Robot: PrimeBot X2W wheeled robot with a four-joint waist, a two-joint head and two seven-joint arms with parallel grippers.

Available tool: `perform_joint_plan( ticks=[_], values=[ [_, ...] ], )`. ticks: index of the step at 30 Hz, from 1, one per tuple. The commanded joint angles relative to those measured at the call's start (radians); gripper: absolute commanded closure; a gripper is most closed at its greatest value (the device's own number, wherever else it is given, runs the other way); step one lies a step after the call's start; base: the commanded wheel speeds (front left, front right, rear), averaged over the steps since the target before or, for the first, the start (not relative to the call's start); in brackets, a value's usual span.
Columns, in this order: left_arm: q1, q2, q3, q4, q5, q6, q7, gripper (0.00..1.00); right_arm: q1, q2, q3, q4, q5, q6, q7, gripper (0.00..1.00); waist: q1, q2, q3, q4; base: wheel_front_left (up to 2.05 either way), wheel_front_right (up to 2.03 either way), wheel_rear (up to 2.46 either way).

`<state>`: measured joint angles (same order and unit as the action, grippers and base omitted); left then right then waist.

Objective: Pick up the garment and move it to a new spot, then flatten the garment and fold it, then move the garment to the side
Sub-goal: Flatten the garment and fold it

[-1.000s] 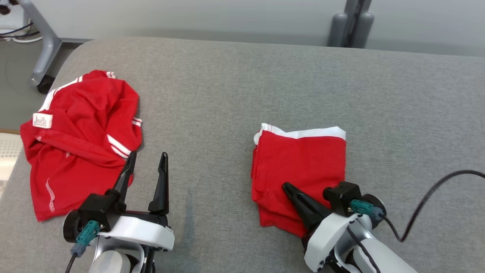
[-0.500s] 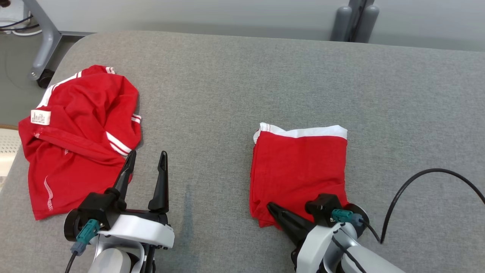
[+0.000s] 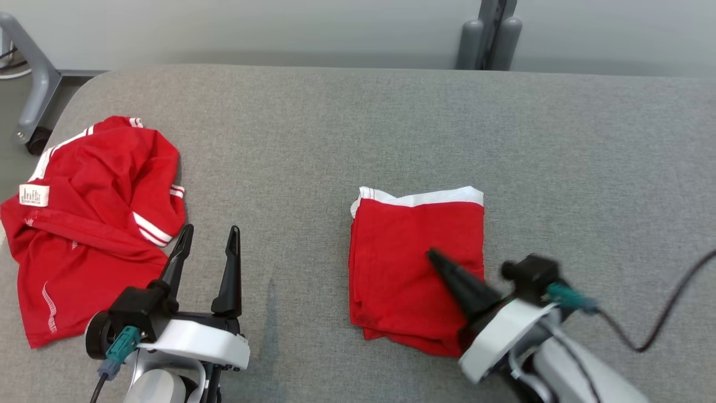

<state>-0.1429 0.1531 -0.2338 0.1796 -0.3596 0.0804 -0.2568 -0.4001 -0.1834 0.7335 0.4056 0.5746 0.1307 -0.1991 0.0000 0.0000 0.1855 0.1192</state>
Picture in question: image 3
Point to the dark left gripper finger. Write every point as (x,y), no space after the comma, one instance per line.
(178,263)
(230,280)

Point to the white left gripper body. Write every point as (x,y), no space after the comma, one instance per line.
(196,338)

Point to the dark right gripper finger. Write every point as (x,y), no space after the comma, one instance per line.
(467,291)

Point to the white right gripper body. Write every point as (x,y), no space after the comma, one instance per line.
(503,333)

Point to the red shorts white waistband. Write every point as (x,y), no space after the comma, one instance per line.
(403,252)

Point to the red shirt white sleeves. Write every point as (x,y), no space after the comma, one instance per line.
(95,224)

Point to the grey wheeled stand leg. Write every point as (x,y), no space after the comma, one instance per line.
(39,89)

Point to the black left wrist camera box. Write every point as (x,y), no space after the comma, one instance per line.
(134,308)

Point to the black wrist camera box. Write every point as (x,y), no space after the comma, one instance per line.
(531,274)
(134,308)

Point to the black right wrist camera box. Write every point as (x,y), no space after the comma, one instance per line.
(531,274)

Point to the grey metal post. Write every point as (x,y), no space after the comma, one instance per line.
(470,45)

